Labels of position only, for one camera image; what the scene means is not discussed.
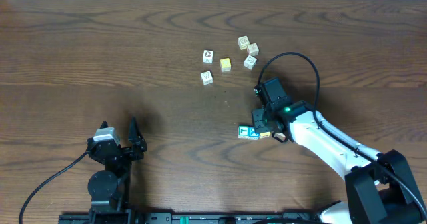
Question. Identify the red block letter M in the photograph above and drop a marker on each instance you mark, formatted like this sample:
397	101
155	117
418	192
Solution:
280	136

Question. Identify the green block letter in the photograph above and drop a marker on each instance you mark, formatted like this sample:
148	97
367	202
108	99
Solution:
243	132

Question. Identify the white block red circle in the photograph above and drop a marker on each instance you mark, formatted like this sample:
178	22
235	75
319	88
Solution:
208	56

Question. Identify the white block letter W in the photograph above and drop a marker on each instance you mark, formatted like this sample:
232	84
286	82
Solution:
206	77

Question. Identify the plain yellow wooden block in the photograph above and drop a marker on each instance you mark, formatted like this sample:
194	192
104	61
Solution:
265	135

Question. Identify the yellow top wooden block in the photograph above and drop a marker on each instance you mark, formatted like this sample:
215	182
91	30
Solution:
225	64

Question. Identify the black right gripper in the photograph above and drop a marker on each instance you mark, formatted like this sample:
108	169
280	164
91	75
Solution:
259	125

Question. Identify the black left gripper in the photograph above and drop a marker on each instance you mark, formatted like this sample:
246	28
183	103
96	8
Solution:
124	150

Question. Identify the white block bird drawing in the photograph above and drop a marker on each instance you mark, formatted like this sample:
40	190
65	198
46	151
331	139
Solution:
250	62

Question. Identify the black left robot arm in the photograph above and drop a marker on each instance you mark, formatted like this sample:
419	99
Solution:
110	187

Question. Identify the tan block top back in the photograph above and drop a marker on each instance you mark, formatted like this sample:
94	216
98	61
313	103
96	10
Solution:
243	42

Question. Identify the blue block letter X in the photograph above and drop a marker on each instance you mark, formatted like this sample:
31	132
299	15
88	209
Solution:
252	135

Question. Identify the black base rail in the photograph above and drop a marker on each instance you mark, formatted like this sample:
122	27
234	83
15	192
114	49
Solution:
188	218

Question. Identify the tan block letter K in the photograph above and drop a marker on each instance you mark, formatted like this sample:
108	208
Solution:
253	49

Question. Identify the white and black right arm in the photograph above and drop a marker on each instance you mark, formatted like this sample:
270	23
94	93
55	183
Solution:
380	187

